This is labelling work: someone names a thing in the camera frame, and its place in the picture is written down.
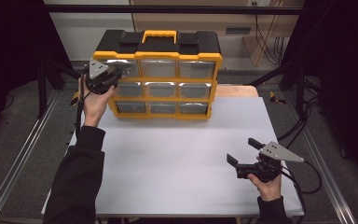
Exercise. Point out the white table cover sheet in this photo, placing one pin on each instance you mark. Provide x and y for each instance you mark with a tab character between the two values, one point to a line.
183	149

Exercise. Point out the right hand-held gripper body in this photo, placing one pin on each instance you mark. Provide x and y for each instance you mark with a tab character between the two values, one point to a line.
276	151

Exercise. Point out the black curtain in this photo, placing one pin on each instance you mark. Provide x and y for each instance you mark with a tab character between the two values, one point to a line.
9	46
348	62

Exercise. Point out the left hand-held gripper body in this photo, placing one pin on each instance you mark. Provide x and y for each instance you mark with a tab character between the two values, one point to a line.
98	68

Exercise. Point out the wooden table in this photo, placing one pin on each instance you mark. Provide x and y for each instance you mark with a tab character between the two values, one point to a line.
236	90

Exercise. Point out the clear plastic drawer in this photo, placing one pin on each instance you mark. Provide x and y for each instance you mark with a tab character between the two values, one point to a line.
133	70

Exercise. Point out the grid of clear drawers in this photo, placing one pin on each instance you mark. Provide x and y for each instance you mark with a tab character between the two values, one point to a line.
160	69

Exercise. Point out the yellow black drawer organizer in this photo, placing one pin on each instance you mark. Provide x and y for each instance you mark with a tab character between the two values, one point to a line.
167	46

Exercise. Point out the black metal crossbar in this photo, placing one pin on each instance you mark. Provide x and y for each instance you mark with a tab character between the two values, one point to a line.
167	9

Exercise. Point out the person's left hand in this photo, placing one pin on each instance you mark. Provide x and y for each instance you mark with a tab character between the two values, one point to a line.
94	105

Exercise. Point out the aluminium floor rail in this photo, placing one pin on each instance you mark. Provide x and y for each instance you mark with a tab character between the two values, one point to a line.
21	149
323	161

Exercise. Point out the person's right hand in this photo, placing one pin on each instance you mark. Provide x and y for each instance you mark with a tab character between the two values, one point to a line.
268	189

